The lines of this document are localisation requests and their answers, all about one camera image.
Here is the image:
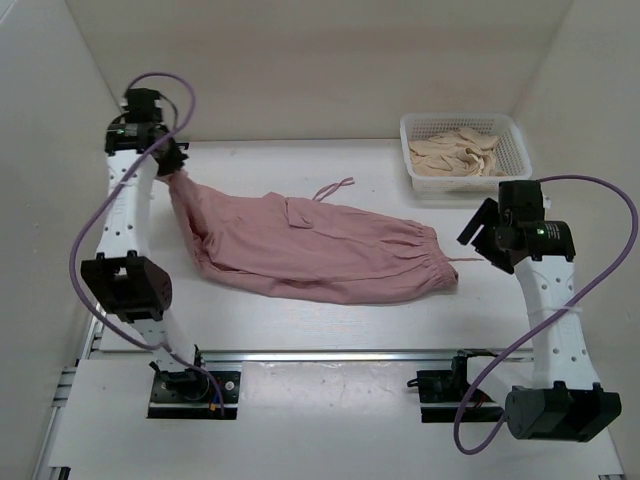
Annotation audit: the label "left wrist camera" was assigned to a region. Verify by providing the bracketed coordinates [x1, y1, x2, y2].
[151, 90, 177, 118]

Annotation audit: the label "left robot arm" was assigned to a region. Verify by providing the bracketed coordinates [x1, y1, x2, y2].
[80, 88, 210, 400]

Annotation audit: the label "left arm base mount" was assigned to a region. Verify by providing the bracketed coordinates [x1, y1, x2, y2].
[147, 362, 241, 421]

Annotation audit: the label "beige trousers in basket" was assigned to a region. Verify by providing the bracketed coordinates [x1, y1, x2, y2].
[408, 127, 505, 177]

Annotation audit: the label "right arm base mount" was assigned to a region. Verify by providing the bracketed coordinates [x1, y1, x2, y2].
[406, 350, 504, 424]

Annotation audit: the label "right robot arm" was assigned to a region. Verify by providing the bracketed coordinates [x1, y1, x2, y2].
[449, 180, 626, 446]

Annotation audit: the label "aluminium rail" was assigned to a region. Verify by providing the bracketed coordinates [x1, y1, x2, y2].
[202, 349, 502, 363]

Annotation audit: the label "white plastic basket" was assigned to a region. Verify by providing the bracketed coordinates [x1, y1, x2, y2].
[400, 113, 532, 193]

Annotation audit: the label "pink trousers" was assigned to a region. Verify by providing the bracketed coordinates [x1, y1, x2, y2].
[163, 171, 459, 305]

